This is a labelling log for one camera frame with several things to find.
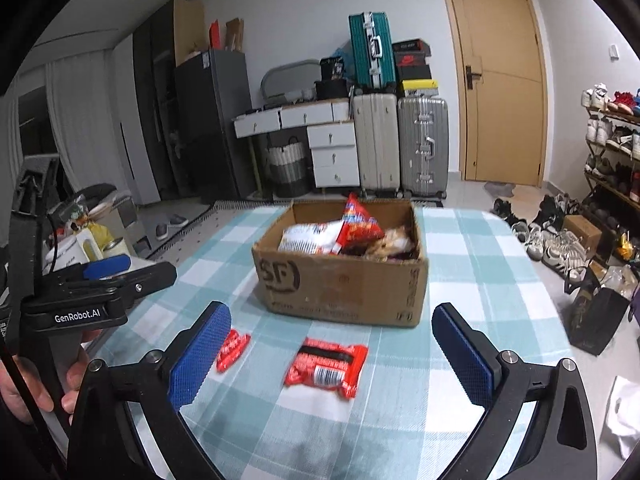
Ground red and white snack bag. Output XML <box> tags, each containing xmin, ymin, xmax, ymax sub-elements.
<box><xmin>278</xmin><ymin>220</ymin><xmax>344</xmax><ymax>255</ymax></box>

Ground red biscuit stick bag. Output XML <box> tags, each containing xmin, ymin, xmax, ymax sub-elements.
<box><xmin>332</xmin><ymin>193</ymin><xmax>385</xmax><ymax>255</ymax></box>

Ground noodle snack bag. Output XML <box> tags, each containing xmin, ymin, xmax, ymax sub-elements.
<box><xmin>364</xmin><ymin>226</ymin><xmax>416</xmax><ymax>260</ymax></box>

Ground person's left hand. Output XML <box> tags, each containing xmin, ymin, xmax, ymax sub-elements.
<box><xmin>1</xmin><ymin>330</ymin><xmax>102</xmax><ymax>426</ymax></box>

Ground white thermos cup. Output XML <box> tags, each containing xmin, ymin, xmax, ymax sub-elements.
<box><xmin>102</xmin><ymin>237</ymin><xmax>131</xmax><ymax>258</ymax></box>

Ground white kettle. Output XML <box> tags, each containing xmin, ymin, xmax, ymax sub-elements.
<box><xmin>42</xmin><ymin>229</ymin><xmax>103</xmax><ymax>274</ymax></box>

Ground small red candy packet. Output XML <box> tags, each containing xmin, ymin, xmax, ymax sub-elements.
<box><xmin>216</xmin><ymin>328</ymin><xmax>250</xmax><ymax>373</ymax></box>

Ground black shopping bag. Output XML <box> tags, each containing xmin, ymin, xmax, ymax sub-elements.
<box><xmin>564</xmin><ymin>268</ymin><xmax>630</xmax><ymax>356</ymax></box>

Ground checkered tablecloth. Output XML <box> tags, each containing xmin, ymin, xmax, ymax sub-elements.
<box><xmin>96</xmin><ymin>207</ymin><xmax>570</xmax><ymax>479</ymax></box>

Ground striped laundry basket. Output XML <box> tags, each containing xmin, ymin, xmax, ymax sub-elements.
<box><xmin>267</xmin><ymin>136</ymin><xmax>309</xmax><ymax>198</ymax></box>

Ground red black small packet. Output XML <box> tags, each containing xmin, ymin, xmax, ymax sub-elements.
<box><xmin>283</xmin><ymin>337</ymin><xmax>369</xmax><ymax>400</ymax></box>

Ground black refrigerator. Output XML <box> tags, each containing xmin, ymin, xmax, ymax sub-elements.
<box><xmin>176</xmin><ymin>50</ymin><xmax>257</xmax><ymax>204</ymax></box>

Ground SF cardboard box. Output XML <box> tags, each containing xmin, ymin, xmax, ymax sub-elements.
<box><xmin>252</xmin><ymin>200</ymin><xmax>428</xmax><ymax>328</ymax></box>

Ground white drawer desk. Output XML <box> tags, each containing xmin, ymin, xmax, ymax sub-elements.
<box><xmin>233</xmin><ymin>99</ymin><xmax>360</xmax><ymax>190</ymax></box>

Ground beige suitcase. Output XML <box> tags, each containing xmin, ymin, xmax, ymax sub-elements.
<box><xmin>352</xmin><ymin>93</ymin><xmax>400</xmax><ymax>195</ymax></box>

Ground shoe rack with shoes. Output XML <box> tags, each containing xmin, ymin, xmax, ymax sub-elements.
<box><xmin>580</xmin><ymin>82</ymin><xmax>639</xmax><ymax>209</ymax></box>

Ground teal suitcase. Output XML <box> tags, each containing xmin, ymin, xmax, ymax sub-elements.
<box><xmin>348</xmin><ymin>12</ymin><xmax>396</xmax><ymax>93</ymax></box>

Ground silver suitcase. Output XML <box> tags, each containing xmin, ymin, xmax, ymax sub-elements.
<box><xmin>398</xmin><ymin>96</ymin><xmax>449</xmax><ymax>200</ymax></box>

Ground stacked shoe boxes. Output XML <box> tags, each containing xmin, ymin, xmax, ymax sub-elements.
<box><xmin>392</xmin><ymin>38</ymin><xmax>439</xmax><ymax>98</ymax></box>

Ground wooden door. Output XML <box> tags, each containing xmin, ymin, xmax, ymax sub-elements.
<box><xmin>445</xmin><ymin>0</ymin><xmax>548</xmax><ymax>186</ymax></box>

